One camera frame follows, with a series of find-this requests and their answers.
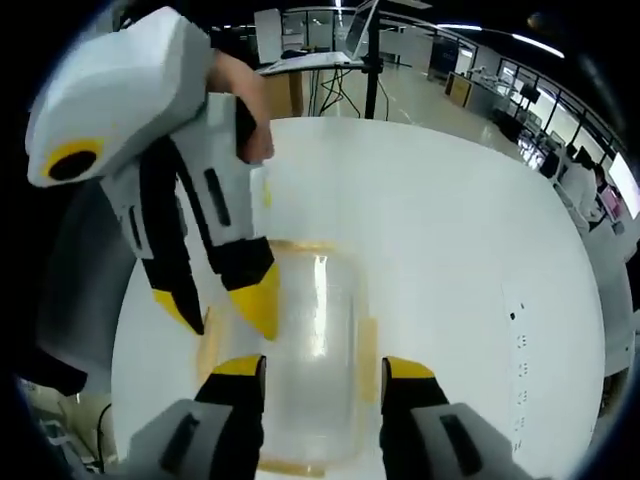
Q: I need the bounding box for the ceiling light strip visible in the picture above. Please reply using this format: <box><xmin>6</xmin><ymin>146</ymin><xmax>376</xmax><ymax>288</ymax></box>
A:
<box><xmin>438</xmin><ymin>23</ymin><xmax>562</xmax><ymax>57</ymax></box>

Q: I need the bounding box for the white laptop stand table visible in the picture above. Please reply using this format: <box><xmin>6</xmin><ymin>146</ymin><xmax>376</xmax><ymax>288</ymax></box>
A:
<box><xmin>255</xmin><ymin>49</ymin><xmax>369</xmax><ymax>77</ymax></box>

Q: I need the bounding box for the clear container with yellow buckle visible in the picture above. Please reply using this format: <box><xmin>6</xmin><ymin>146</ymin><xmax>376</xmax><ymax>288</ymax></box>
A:
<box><xmin>197</xmin><ymin>238</ymin><xmax>380</xmax><ymax>475</ymax></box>

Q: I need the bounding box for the white board panel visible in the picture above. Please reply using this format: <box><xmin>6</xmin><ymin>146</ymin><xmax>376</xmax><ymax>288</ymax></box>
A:
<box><xmin>252</xmin><ymin>8</ymin><xmax>283</xmax><ymax>66</ymax></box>

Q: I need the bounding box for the black floor cable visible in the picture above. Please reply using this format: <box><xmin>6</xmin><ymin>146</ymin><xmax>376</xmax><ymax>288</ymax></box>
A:
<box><xmin>317</xmin><ymin>64</ymin><xmax>364</xmax><ymax>119</ymax></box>

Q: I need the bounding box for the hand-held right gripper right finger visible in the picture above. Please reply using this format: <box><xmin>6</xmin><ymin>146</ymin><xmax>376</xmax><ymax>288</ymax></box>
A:
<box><xmin>380</xmin><ymin>355</ymin><xmax>525</xmax><ymax>480</ymax></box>

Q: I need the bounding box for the person's left hand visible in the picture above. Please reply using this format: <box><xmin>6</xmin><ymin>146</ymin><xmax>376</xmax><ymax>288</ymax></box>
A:
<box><xmin>208</xmin><ymin>48</ymin><xmax>276</xmax><ymax>165</ymax></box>

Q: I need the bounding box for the wooden cabinet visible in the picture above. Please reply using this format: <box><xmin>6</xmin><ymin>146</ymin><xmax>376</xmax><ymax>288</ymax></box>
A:
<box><xmin>445</xmin><ymin>70</ymin><xmax>475</xmax><ymax>110</ymax></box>

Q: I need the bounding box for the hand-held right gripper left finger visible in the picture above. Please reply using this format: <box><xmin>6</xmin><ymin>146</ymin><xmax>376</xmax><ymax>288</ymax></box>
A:
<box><xmin>129</xmin><ymin>353</ymin><xmax>267</xmax><ymax>480</ymax></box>

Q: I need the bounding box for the black stand frame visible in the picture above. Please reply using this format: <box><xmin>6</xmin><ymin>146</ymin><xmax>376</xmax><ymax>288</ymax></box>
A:
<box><xmin>362</xmin><ymin>0</ymin><xmax>385</xmax><ymax>120</ymax></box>

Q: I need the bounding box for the monitor screen on stand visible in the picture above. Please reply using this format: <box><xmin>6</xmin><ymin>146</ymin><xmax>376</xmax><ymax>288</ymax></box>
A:
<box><xmin>343</xmin><ymin>0</ymin><xmax>382</xmax><ymax>62</ymax></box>

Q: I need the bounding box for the bright wall screen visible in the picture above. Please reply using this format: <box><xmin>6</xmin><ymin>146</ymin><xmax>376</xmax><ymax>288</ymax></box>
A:
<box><xmin>606</xmin><ymin>151</ymin><xmax>640</xmax><ymax>217</ymax></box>

